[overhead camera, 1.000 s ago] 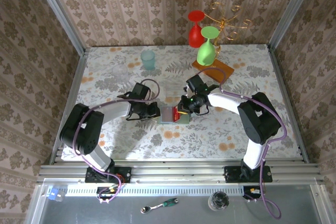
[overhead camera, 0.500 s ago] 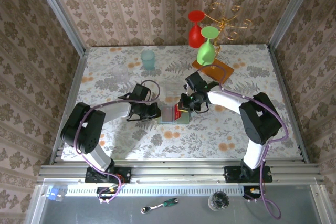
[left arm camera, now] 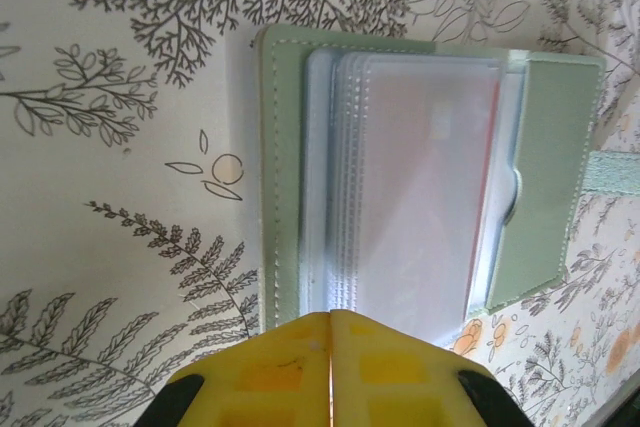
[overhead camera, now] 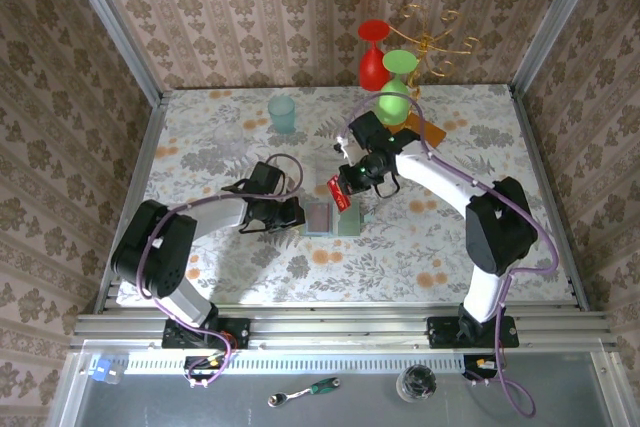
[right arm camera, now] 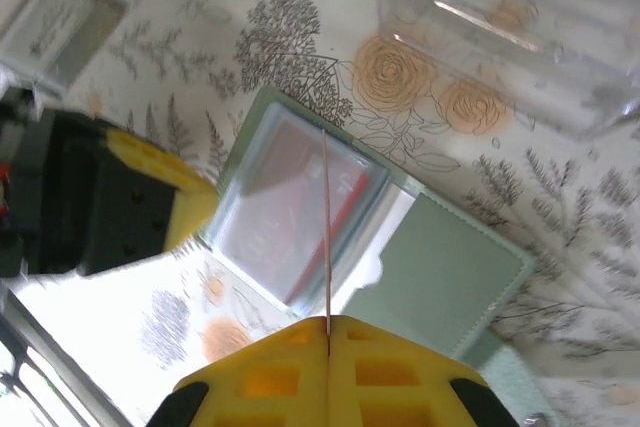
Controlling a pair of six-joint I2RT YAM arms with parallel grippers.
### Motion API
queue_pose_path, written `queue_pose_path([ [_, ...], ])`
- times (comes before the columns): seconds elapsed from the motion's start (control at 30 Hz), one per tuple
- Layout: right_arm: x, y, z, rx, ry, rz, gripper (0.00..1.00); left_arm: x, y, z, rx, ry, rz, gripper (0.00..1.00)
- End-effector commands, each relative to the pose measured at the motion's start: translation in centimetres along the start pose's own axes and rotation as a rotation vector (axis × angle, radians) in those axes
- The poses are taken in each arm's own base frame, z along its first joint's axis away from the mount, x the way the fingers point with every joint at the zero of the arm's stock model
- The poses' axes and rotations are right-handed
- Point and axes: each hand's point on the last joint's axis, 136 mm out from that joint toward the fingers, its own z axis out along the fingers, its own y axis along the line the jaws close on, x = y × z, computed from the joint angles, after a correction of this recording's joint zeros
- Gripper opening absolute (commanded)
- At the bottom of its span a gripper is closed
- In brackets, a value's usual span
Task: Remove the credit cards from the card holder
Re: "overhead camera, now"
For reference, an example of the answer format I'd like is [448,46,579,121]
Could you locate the red card packet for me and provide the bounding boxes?
[326,174,352,212]

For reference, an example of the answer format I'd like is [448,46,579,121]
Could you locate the green plastic wine glass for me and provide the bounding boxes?
[375,49,419,127]

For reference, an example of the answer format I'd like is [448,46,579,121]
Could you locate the clear plastic cup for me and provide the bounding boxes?
[213,121,246,154]

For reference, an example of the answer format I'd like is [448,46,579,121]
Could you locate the floral tablecloth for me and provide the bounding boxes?
[115,85,575,306]

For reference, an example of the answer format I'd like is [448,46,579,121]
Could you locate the teal plastic cup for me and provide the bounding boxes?
[266,94,297,136]

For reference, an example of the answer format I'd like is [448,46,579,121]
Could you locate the red plastic wine glass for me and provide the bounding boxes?
[357,19,392,93]

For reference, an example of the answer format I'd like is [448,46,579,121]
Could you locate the black box yellow connector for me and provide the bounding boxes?
[183,354,226,383]
[462,354,499,382]

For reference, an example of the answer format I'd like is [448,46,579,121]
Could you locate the clear jar black contents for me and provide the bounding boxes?
[395,364,438,404]

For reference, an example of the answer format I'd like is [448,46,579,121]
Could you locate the grey metal tray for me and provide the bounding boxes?
[47,341,636,427]

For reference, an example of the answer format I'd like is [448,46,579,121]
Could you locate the small blue white box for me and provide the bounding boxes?
[88,355,126,386]

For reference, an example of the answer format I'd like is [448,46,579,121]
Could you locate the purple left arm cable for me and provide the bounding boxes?
[137,152,305,388]

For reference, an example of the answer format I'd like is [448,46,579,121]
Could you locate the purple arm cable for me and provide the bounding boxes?
[137,152,305,388]
[335,93,560,419]

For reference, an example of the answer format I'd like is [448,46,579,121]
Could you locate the gold wire rack wooden base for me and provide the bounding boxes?
[387,2,482,154]

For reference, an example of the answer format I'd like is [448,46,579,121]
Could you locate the long aluminium base rail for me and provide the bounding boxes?
[69,304,619,351]

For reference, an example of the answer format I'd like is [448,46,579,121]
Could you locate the aluminium side rail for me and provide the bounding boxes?
[507,86,592,311]
[93,91,169,316]

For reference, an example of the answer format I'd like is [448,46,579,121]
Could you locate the white slotted cable duct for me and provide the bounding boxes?
[122,352,469,376]

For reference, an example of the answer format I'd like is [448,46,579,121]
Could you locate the green handled ratchet wrench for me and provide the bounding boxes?
[266,376,342,409]

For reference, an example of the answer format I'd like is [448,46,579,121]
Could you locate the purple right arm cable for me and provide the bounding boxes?
[335,93,560,419]

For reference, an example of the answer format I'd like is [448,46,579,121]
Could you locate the aluminium frame post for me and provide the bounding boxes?
[508,0,610,98]
[58,0,169,106]

